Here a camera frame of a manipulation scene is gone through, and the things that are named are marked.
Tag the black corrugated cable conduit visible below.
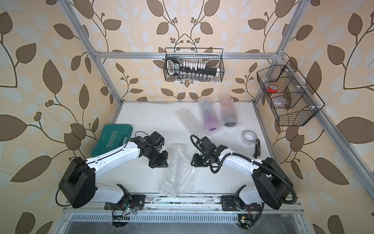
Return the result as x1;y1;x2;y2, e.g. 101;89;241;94
189;134;298;205

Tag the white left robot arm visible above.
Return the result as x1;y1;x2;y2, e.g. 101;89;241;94
57;132;168;211

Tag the clear bubble wrap sheet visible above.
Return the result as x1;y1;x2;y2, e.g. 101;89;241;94
159;144;195;199

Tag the clear tape roll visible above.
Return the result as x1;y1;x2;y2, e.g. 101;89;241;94
241;130;258;146

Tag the aluminium front rail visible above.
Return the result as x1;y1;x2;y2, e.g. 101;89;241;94
62;193;305;215

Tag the bubble wrapped clear vase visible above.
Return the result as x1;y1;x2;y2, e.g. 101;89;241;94
175;109;206;138

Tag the green plastic tool case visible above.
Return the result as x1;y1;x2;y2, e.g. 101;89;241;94
91;124;133;158

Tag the red tape roll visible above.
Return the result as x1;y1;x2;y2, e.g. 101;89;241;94
267;85;278;94

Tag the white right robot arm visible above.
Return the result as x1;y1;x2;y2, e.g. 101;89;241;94
190;135;298;210

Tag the black side wire basket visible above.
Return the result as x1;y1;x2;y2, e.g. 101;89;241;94
257;61;325;127

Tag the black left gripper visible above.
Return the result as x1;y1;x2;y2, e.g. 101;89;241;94
147;147;170;167

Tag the black tape dispenser piece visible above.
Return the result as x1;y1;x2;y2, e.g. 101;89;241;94
253;139;261;159

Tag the black back wire basket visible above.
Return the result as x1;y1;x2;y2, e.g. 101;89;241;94
163;47;225;82

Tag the bubble wrapped purple vase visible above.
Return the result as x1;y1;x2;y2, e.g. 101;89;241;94
199;99;221;136

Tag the bubble wrapped pink vase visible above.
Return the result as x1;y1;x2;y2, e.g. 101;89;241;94
219;93;238;128

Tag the black socket set tool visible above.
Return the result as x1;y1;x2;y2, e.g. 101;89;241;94
165;57;221;76

